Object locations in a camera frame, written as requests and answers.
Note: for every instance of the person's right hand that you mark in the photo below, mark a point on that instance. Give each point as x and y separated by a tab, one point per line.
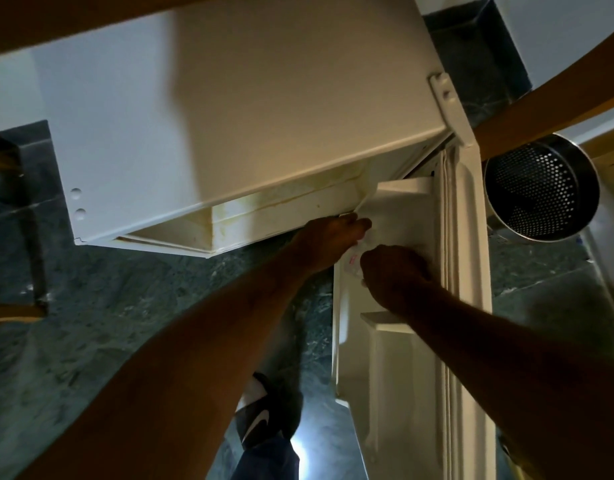
399	277

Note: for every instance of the person's left hand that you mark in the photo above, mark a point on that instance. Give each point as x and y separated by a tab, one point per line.
322	242

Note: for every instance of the person's left fingers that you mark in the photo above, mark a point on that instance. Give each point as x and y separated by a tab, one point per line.
356	225

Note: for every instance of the person's right fingers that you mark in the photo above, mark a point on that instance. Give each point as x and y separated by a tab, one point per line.
371	267

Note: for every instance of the clear plastic packet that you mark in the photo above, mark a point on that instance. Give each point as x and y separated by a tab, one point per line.
354	258

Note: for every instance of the person's right forearm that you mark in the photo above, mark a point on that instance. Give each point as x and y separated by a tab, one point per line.
527	384

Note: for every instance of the person's left forearm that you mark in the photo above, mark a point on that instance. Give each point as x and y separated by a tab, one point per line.
187	374

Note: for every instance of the white refrigerator door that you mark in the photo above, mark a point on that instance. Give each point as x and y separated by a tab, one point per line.
467	304

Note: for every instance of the white small refrigerator body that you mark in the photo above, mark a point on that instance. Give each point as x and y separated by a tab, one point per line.
247	94

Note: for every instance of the black and white shoe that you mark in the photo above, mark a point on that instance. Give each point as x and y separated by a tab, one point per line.
267	412

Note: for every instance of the perforated metal bin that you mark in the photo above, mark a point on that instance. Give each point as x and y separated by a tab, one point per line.
542	189

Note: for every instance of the blue trouser leg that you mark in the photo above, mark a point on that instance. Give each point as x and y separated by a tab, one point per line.
267	459

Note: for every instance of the wooden beam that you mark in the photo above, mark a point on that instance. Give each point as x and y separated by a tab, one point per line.
62	19

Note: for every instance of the white door hinge bracket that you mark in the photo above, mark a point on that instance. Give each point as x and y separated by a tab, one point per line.
449	107

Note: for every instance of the curved wooden rail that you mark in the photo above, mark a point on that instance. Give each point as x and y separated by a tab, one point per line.
562	94

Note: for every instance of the wooden chair frame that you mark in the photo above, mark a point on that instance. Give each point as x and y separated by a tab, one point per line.
12	309

